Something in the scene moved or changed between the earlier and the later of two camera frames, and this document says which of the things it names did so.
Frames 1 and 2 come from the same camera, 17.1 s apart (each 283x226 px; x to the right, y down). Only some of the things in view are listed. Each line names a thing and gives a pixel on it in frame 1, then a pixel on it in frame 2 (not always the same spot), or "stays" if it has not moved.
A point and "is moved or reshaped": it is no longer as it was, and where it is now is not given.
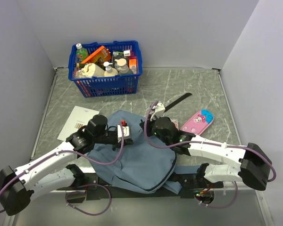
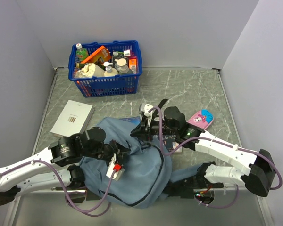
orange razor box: x=133 y=63 stays
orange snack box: x=102 y=53 stays
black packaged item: x=117 y=55 stays
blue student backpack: x=148 y=163 is moved or reshaped
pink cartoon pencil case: x=197 y=124 stays
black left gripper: x=116 y=145 → x=118 y=149
